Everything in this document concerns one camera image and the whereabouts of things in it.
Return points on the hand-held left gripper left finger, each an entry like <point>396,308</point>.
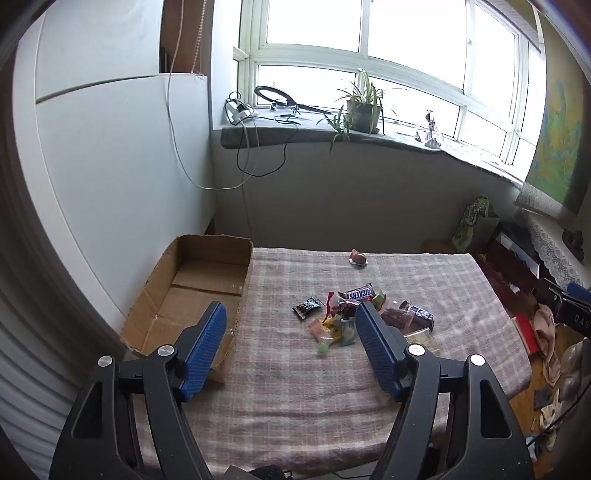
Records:
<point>205,350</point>

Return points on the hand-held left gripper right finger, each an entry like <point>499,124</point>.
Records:
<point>378,353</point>

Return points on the green jelly packet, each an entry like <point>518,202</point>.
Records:
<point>379,300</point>

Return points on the cardboard box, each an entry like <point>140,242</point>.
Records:
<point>203,281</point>

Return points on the pink cloth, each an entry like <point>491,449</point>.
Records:
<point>545,327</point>

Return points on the reddish brown clear packet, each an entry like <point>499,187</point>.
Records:
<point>397,319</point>

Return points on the yellow green candy packet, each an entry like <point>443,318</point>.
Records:
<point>345,332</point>

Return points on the pale clear packet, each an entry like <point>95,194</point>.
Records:
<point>422,341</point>

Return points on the green candy ball packet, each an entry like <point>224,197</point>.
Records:
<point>324,346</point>

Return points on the red box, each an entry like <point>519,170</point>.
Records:
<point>525,334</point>

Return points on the dark chocolate bar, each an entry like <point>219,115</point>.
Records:
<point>418,311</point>

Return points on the brown chocolate bar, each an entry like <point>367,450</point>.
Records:
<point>358,293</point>

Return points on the orange candy packet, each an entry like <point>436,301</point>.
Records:
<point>318,327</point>

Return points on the white lace cloth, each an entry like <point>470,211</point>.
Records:
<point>554,254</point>

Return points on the red wrapper packet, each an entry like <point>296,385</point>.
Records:
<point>332,302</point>

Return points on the black snack packet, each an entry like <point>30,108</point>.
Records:
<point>307,308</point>

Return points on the pink checked blanket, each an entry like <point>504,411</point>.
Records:
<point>295,392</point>

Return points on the clear wrapped round pastry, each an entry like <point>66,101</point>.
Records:
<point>358,257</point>

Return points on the green printed bag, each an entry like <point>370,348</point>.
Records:
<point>468,221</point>

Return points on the white ribbed panel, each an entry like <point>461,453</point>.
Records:
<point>32,392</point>

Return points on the white wardrobe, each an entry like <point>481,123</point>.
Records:
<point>115,161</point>

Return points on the small figurine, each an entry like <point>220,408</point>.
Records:
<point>430,131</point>

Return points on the grey window sill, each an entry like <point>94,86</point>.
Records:
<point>300,134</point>

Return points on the white power strip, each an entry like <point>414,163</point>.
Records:
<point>238,110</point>

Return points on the potted spider plant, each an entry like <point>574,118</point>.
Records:
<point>362,110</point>

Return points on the white framed window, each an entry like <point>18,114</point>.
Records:
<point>415,46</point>

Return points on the wall map poster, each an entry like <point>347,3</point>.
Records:
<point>561,147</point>

